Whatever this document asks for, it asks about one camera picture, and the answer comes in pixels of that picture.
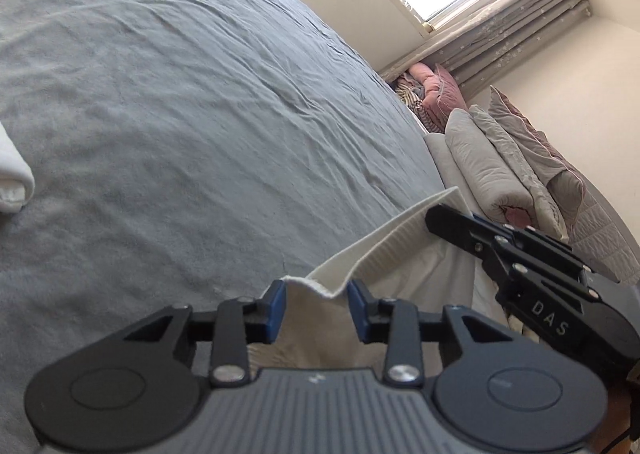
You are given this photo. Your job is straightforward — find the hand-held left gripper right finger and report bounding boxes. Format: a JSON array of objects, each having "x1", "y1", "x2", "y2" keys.
[{"x1": 347, "y1": 279, "x2": 506, "y2": 387}]

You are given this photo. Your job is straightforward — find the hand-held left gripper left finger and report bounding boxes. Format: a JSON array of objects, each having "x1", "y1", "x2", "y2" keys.
[{"x1": 122, "y1": 279, "x2": 288, "y2": 387}]

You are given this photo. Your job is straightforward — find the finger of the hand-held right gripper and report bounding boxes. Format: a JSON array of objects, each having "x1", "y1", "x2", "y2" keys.
[
  {"x1": 472, "y1": 215, "x2": 588, "y2": 280},
  {"x1": 425, "y1": 204, "x2": 518, "y2": 280}
]

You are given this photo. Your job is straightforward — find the white pants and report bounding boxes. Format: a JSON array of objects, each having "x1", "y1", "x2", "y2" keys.
[{"x1": 247, "y1": 186, "x2": 503, "y2": 370}]

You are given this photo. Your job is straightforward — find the grey quilted headboard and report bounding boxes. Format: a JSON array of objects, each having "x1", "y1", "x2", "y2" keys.
[{"x1": 565, "y1": 179, "x2": 640, "y2": 285}]

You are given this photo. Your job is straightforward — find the folded grey quilt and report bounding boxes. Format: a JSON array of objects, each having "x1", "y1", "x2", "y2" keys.
[{"x1": 424, "y1": 109, "x2": 538, "y2": 235}]

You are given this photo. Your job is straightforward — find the grey pillow with logo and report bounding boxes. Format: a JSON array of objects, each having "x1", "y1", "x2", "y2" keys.
[{"x1": 469, "y1": 104, "x2": 570, "y2": 241}]

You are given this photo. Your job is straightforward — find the grey maroon pillow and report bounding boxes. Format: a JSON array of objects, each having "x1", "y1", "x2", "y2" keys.
[{"x1": 487, "y1": 85, "x2": 587, "y2": 207}]

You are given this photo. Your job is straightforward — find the pile of pink bedding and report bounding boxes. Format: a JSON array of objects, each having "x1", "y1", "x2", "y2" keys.
[{"x1": 395, "y1": 61, "x2": 471, "y2": 135}]

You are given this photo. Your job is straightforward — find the grey star-patterned curtain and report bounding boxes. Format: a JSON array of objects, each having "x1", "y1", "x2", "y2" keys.
[{"x1": 387, "y1": 0, "x2": 593, "y2": 100}]

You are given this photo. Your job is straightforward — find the grey bed sheet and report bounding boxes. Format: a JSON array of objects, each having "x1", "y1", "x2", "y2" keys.
[{"x1": 0, "y1": 0, "x2": 481, "y2": 454}]

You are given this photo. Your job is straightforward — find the folded white cloth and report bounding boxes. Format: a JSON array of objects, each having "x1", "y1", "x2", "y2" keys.
[{"x1": 0, "y1": 123, "x2": 36, "y2": 214}]

